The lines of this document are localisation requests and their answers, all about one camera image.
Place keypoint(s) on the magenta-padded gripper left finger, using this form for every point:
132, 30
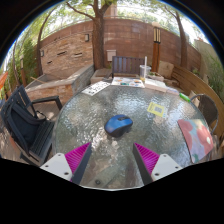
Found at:
78, 156

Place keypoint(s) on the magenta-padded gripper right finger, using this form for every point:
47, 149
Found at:
146, 156

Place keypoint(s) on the blue computer mouse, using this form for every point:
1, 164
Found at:
118, 125

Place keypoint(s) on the floral mouse pad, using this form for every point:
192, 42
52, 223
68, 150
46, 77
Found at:
196, 138

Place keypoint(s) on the yellow square card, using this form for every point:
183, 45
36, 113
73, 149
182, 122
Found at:
156, 109

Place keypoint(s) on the black slatted armchair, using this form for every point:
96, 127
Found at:
23, 126

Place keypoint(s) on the small green packet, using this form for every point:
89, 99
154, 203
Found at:
184, 97

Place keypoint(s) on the black and white printed sheet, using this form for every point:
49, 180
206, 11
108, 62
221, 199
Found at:
96, 88

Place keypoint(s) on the small pale booklet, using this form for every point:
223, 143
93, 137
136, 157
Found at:
172, 90

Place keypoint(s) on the stone-clad garden counter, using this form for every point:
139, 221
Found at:
60, 87

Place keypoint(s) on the white book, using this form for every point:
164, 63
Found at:
156, 84

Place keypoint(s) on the colourful printed sheet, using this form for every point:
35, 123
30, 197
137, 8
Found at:
128, 82

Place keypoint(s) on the clear plastic cup with straw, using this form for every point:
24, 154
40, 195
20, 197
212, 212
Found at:
144, 72

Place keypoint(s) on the curved wooden bench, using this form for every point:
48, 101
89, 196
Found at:
193, 81

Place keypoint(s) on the beige stone slab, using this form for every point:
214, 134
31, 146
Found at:
165, 69

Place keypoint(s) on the dark wooden chair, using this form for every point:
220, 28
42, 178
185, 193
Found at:
128, 66

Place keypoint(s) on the thick forked tree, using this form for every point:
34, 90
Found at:
97, 40

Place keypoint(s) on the slim tree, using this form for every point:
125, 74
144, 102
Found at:
182, 40

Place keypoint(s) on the white wall box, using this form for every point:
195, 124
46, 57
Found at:
111, 55

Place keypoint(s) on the wooden garden lamp post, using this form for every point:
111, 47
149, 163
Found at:
156, 46

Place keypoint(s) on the dark wall lamp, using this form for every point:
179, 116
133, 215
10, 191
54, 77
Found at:
87, 37

